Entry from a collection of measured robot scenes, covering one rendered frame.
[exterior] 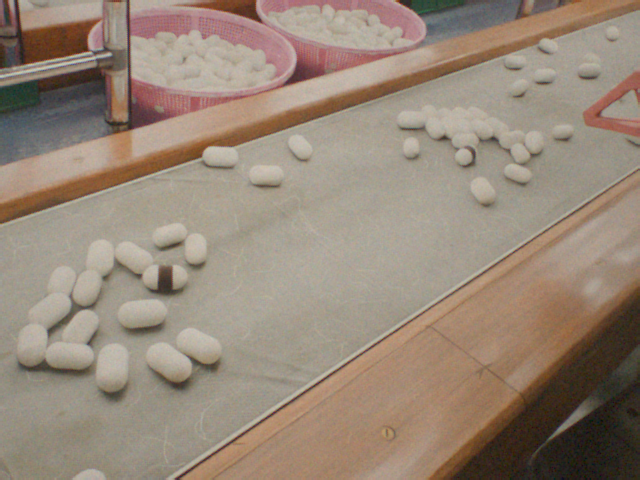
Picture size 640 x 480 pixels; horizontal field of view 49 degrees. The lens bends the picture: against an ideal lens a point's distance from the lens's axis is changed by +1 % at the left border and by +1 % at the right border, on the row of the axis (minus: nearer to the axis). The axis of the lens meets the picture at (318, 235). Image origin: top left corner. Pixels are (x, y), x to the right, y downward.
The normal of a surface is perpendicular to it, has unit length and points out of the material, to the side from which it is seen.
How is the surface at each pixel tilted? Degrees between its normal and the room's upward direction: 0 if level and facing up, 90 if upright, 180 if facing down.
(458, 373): 0
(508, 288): 0
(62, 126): 0
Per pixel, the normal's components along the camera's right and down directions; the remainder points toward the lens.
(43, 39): 0.69, 0.51
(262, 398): 0.14, -0.79
